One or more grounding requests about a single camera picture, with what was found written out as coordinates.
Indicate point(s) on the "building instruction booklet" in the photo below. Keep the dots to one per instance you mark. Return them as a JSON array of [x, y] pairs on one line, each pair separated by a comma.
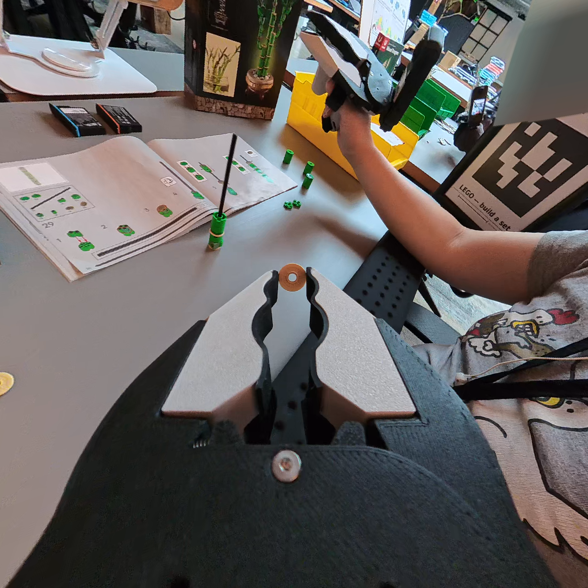
[[119, 183]]

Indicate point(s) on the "person's right hand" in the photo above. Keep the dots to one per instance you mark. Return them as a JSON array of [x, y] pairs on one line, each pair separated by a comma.
[[360, 128]]

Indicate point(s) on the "black smartphone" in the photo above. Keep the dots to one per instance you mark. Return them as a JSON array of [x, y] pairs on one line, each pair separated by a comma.
[[478, 104]]

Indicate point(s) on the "white printed poster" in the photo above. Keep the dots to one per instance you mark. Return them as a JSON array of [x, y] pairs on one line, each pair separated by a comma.
[[386, 16]]

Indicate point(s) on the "green plastic bin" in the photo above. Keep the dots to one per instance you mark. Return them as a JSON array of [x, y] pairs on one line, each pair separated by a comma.
[[432, 101]]

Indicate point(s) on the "green brick stalk on black rod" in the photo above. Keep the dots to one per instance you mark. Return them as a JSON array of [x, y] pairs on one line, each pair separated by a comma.
[[216, 232]]

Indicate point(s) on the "person's right forearm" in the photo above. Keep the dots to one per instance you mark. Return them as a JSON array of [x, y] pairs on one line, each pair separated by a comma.
[[413, 197]]

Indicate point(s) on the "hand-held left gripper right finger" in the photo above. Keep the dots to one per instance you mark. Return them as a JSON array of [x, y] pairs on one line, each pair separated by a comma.
[[363, 363]]

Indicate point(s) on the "black box with blue stripe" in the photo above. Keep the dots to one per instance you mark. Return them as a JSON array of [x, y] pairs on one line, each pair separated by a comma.
[[77, 120]]

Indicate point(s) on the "black box with orange stripe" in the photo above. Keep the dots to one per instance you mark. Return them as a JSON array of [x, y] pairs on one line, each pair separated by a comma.
[[118, 118]]

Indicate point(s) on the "black and white tag board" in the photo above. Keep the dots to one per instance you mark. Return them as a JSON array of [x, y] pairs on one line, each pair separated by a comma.
[[528, 170]]

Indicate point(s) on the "grey desk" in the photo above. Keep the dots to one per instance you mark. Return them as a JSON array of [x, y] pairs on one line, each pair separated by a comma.
[[138, 330]]

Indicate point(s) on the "green cylinder brick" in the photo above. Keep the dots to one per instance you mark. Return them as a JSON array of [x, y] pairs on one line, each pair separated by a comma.
[[288, 157], [309, 168], [307, 181]]

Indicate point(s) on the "white stand with flat base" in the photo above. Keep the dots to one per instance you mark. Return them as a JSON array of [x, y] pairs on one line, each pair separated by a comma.
[[69, 69]]

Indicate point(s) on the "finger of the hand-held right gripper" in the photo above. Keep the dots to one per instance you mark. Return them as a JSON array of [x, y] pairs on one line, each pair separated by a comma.
[[337, 32], [333, 57]]

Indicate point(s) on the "tan round disc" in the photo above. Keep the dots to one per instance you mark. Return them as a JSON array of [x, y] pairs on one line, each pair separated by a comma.
[[4, 385], [285, 284]]

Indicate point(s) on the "yellow plastic bin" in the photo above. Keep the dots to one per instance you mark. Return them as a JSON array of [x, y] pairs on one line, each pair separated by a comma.
[[317, 119]]

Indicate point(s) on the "grey printed t-shirt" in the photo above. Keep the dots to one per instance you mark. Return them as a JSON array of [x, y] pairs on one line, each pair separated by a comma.
[[542, 436]]

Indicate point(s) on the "small box with red label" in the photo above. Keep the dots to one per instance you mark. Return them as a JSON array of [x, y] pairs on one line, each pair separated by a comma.
[[388, 48]]

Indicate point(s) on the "dark bamboo set box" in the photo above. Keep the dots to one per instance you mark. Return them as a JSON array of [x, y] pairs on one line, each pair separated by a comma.
[[229, 59]]

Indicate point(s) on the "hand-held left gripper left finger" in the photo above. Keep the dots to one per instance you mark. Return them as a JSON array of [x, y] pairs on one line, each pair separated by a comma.
[[216, 358]]

